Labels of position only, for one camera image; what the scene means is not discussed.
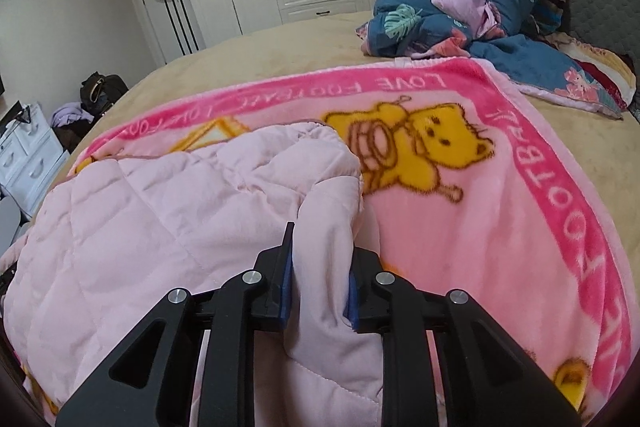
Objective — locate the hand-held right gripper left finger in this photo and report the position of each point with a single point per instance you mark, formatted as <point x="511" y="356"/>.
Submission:
<point x="285" y="292"/>

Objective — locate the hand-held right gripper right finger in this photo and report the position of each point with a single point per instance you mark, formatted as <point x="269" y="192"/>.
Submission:
<point x="351" y="302"/>

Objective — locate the pink quilted jacket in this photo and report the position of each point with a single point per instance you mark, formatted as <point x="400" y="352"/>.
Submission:
<point x="175" y="217"/>

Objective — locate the purple clothes pile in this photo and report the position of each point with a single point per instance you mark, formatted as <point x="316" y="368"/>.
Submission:
<point x="70" y="114"/>

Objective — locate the pink printed bear blanket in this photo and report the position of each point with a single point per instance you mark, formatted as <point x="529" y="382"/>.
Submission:
<point x="500" y="207"/>

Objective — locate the bed with beige sheet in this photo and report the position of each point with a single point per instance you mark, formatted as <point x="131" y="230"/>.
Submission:
<point x="280" y="47"/>

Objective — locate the dark brown bag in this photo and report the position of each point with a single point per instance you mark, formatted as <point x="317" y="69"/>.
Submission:
<point x="102" y="94"/>

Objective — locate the white dresser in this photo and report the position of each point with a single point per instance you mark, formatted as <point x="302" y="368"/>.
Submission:
<point x="30" y="162"/>

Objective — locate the yellow and red blanket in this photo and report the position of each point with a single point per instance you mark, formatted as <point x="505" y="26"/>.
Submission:
<point x="600" y="67"/>

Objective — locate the striped cloth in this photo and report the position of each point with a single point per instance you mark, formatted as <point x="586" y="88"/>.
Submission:
<point x="555" y="7"/>

